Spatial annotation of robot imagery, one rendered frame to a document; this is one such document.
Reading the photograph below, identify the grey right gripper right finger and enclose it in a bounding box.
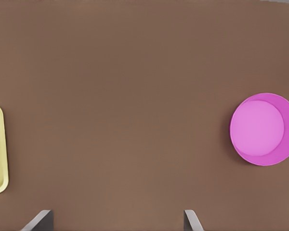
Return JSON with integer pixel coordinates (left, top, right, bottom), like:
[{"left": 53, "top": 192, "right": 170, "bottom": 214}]
[{"left": 184, "top": 209, "right": 204, "bottom": 231}]

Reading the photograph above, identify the pink bowl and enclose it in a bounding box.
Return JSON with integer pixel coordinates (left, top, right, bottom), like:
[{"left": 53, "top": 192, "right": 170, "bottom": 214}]
[{"left": 229, "top": 92, "right": 289, "bottom": 167}]

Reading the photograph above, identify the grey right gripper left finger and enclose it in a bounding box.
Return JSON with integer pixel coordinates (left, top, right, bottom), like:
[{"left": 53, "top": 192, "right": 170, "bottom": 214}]
[{"left": 20, "top": 209, "right": 54, "bottom": 231}]

